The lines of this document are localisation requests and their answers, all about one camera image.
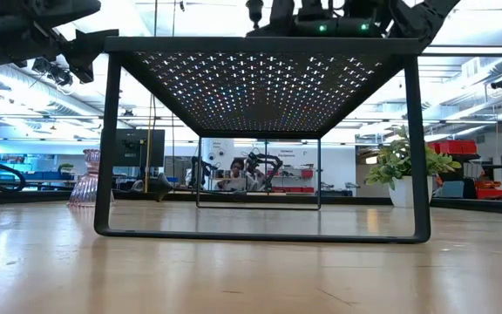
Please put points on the person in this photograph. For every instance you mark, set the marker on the person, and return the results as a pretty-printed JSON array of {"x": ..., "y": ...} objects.
[{"x": 236, "y": 168}]

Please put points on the black security camera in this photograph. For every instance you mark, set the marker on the black security camera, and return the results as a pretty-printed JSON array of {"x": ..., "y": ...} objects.
[{"x": 501, "y": 83}]

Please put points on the small background plant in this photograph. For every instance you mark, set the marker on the small background plant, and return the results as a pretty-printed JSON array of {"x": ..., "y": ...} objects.
[{"x": 65, "y": 166}]

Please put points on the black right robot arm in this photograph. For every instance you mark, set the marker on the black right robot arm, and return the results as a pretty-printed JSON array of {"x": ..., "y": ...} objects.
[{"x": 425, "y": 17}]

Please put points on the pink ribbed glass candle holder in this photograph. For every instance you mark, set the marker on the pink ribbed glass candle holder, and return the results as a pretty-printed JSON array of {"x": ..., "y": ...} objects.
[{"x": 83, "y": 183}]

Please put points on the green plant in white pot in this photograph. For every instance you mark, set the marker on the green plant in white pot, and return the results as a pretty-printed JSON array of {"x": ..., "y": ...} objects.
[{"x": 390, "y": 165}]

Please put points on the black tall candlestick holder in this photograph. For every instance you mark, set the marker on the black tall candlestick holder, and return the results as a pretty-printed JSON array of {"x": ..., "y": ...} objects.
[{"x": 254, "y": 11}]

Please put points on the black ceiling camera rig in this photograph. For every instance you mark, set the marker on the black ceiling camera rig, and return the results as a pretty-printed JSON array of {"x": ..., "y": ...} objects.
[{"x": 59, "y": 75}]

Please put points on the red storage bins on shelf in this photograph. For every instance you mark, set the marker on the red storage bins on shelf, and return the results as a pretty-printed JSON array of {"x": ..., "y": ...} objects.
[{"x": 453, "y": 147}]

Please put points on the black computer monitor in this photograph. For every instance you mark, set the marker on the black computer monitor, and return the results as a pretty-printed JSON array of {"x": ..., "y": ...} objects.
[{"x": 140, "y": 148}]

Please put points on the red storage bin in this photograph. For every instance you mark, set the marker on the red storage bin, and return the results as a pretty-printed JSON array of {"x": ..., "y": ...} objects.
[{"x": 493, "y": 193}]

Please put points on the red bins wall rack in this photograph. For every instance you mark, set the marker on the red bins wall rack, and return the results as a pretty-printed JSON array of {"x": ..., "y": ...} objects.
[{"x": 307, "y": 173}]

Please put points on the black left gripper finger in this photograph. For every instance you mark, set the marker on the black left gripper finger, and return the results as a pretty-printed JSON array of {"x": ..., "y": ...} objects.
[{"x": 90, "y": 45}]

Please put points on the black background robot arm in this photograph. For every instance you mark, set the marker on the black background robot arm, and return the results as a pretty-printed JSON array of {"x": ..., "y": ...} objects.
[
  {"x": 273, "y": 163},
  {"x": 198, "y": 168}
]

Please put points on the black perforated metal riser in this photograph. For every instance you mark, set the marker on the black perforated metal riser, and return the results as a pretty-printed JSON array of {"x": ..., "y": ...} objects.
[{"x": 255, "y": 43}]

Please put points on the black aluminium table frame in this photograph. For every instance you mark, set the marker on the black aluminium table frame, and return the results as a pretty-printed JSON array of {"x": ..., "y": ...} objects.
[{"x": 473, "y": 205}]

